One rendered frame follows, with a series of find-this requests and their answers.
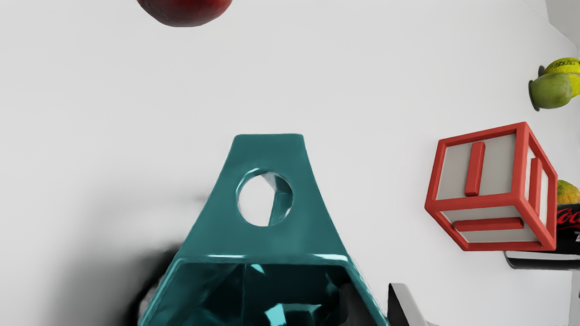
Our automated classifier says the black soda can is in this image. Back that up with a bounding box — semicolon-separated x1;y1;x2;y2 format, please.
504;203;580;271

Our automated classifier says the yellow tennis ball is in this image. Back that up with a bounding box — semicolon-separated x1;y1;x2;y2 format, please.
543;58;580;98

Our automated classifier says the teal faceted mug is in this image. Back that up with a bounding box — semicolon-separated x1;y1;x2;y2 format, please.
138;133;390;326

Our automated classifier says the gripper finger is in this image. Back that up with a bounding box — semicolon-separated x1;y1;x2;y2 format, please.
387;283;438;326

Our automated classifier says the red apple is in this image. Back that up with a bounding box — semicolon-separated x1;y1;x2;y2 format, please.
136;0;233;28

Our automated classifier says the orange citrus fruit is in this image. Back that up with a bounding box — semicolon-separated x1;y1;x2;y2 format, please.
557;180;580;205

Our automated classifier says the green pear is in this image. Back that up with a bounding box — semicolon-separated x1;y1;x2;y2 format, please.
528;66;574;112

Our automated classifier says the red framed grey letter block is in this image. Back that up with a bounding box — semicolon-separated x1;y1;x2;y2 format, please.
424;121;559;252

